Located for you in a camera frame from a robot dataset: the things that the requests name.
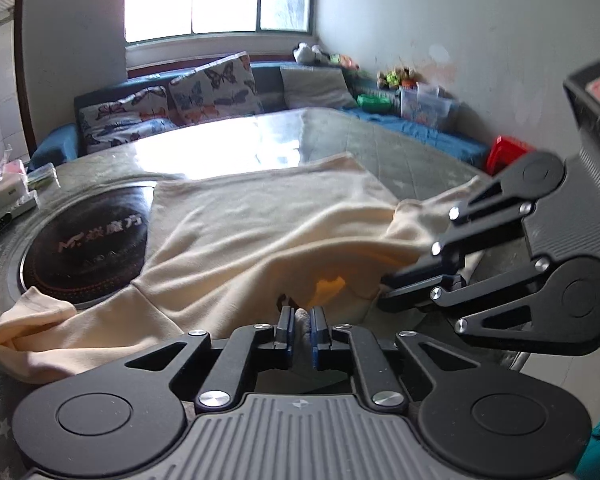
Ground cream yellow garment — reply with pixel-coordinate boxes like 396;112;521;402
0;154;482;384

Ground red plastic stool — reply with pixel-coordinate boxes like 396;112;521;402
484;136;535;176

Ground clear plastic storage box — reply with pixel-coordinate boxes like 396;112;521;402
400;87;460;131

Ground brown plush toys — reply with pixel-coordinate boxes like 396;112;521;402
376;66;420;90

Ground black round induction cooktop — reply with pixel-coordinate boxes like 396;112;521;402
19;181;156;308

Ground green plastic basin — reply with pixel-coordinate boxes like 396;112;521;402
356;93;393;114

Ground grey cushion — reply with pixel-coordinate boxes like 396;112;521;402
280;67;358;110

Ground white tissue box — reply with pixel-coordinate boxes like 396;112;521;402
0;159;38;218

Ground green flat packet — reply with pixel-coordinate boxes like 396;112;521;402
27;162;57;190

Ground white plush toy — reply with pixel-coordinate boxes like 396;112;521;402
292;42;330;66

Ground butterfly pillow lying flat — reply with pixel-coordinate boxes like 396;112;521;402
78;86;178;154

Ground butterfly pillow standing upright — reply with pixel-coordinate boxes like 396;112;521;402
169;52;264;125

